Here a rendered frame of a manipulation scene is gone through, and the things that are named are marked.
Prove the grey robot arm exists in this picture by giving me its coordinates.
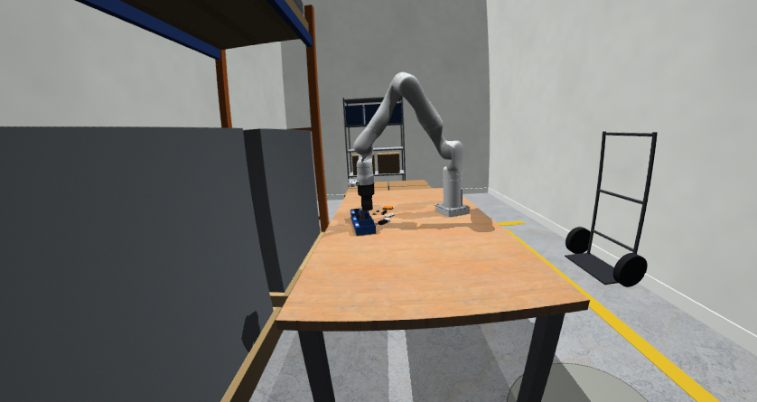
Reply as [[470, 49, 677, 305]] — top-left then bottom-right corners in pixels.
[[354, 72, 463, 208]]

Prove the blue rack of bins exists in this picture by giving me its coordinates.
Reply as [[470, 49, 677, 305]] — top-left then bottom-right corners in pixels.
[[350, 209, 376, 236]]

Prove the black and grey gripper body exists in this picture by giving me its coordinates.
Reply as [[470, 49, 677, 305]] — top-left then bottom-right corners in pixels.
[[349, 173, 375, 210]]

